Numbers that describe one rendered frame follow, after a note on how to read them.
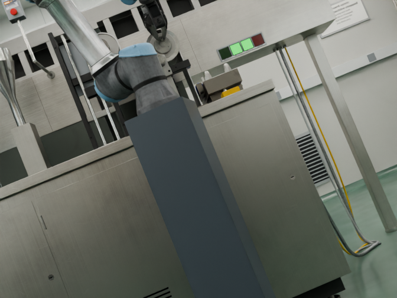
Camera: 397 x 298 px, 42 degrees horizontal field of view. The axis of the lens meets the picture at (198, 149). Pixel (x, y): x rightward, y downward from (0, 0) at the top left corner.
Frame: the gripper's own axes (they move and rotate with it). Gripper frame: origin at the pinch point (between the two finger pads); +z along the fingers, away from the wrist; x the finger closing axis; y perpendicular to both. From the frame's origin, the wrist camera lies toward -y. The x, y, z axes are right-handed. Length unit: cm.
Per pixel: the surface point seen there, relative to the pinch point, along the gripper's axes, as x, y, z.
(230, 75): -21.6, -19.8, 17.2
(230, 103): -13.3, -46.8, 6.6
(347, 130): -77, -18, 85
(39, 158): 70, -14, 25
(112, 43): 20.5, 8.9, -1.1
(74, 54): 36.5, 0.7, -8.2
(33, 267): 79, -67, 27
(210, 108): -5.2, -46.0, 5.9
